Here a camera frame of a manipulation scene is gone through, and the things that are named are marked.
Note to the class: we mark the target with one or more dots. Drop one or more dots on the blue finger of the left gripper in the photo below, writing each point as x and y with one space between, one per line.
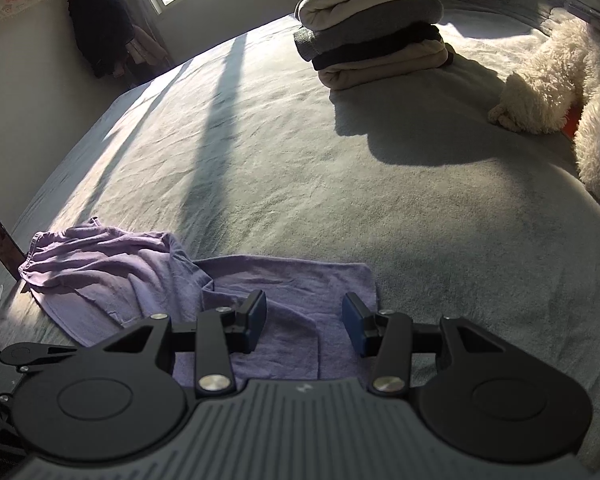
35 354

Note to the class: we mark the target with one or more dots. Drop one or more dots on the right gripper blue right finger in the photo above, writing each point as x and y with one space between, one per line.
385 336

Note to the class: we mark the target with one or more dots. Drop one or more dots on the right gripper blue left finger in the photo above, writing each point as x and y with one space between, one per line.
221 332

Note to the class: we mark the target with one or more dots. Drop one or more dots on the purple pants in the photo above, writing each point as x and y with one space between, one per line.
94 280

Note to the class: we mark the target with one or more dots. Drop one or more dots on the hanging dark clothes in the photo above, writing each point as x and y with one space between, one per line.
113 45

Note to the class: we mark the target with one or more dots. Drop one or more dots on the dark phone on stand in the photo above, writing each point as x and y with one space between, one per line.
11 255

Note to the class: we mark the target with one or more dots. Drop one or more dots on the grey bed sheet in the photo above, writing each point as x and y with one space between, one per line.
241 150

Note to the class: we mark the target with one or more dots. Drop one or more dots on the folded beige garment bottom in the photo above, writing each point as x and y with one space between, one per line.
424 56

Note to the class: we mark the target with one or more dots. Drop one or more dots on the folded grey garment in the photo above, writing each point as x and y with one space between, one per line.
374 22

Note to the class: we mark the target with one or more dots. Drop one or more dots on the folded black garment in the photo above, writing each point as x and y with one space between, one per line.
378 47

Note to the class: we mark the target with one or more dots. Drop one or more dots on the white plush dog toy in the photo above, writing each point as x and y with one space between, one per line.
563 73

